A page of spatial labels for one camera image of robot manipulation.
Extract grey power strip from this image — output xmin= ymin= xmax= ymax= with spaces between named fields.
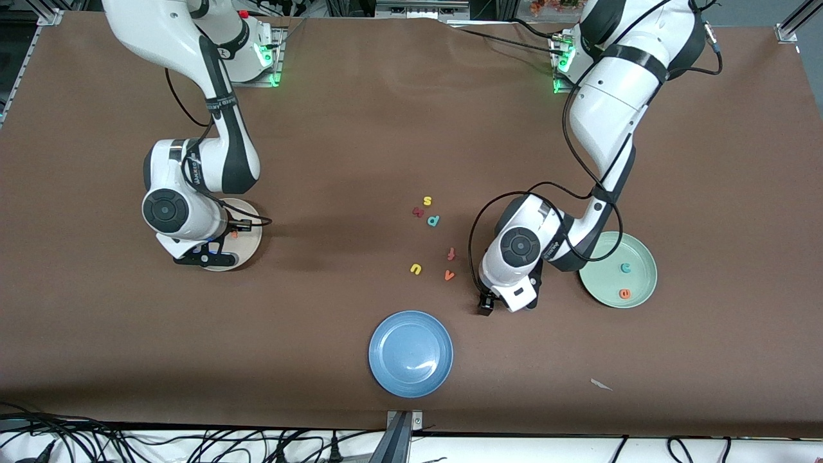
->
xmin=375 ymin=0 xmax=471 ymax=20

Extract aluminium frame rail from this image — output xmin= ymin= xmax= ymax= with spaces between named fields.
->
xmin=775 ymin=0 xmax=823 ymax=43
xmin=0 ymin=8 xmax=63 ymax=129

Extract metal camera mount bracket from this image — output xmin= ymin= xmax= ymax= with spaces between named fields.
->
xmin=386 ymin=410 xmax=424 ymax=463

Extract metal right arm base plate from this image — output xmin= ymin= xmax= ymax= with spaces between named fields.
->
xmin=214 ymin=26 xmax=285 ymax=88

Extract beige brown plate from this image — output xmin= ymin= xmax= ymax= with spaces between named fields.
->
xmin=198 ymin=197 xmax=264 ymax=272

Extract looped black cable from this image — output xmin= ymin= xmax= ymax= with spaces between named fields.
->
xmin=665 ymin=436 xmax=698 ymax=463

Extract black cable tangle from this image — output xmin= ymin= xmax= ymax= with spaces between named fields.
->
xmin=0 ymin=402 xmax=139 ymax=463

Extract brown paper table cover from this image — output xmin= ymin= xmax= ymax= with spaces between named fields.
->
xmin=0 ymin=12 xmax=823 ymax=439

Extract orange artificial leaves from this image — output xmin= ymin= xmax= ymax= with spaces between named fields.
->
xmin=530 ymin=0 xmax=589 ymax=15

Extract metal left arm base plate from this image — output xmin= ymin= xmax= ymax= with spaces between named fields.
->
xmin=551 ymin=32 xmax=579 ymax=96

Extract pale green plate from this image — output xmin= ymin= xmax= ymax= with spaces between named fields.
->
xmin=579 ymin=231 xmax=658 ymax=309

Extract black cable on table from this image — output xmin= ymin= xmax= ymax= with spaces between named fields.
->
xmin=447 ymin=24 xmax=557 ymax=55

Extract blue plate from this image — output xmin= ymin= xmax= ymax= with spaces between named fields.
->
xmin=368 ymin=310 xmax=455 ymax=399

